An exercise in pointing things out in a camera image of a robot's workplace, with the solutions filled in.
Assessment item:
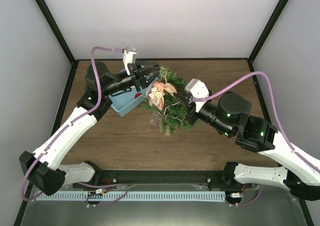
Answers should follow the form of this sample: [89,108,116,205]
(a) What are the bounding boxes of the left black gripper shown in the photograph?
[103,59,163,96]

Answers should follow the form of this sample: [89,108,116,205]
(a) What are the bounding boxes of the brown heart ornament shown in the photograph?
[159,67,177,96]

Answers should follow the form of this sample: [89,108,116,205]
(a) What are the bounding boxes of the small green christmas tree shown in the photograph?
[141,66,194,136]

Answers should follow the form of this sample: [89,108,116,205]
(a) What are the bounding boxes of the gingerbread figure ornament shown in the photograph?
[146,80,165,111]

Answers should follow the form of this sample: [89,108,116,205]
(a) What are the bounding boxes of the clear battery box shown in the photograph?
[150,111,159,126]

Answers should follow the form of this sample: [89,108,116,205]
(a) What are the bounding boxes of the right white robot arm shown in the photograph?
[174,91,320,201]

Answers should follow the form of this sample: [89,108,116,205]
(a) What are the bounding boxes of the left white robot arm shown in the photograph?
[19,61,160,196]

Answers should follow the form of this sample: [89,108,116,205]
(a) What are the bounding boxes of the blue plastic basket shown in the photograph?
[104,81,147,117]

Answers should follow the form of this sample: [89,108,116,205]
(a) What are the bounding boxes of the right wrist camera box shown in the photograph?
[184,78,209,113]

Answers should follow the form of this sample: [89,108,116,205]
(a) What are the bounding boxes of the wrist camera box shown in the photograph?
[184,78,209,113]
[122,47,137,76]

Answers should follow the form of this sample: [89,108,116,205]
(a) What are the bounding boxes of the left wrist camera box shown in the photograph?
[122,47,137,76]

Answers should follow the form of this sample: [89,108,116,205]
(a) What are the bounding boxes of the black aluminium front rail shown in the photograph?
[72,169,251,187]

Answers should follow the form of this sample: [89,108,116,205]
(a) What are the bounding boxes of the black frame post left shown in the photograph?
[35,0,76,64]

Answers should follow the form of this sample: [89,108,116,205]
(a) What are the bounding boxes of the black frame post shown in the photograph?
[35,0,76,64]
[248,0,289,63]

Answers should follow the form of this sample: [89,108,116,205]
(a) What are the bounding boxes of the light blue cable duct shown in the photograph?
[37,191,226,202]

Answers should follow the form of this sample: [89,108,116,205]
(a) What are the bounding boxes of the black frame post right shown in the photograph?
[248,0,289,63]

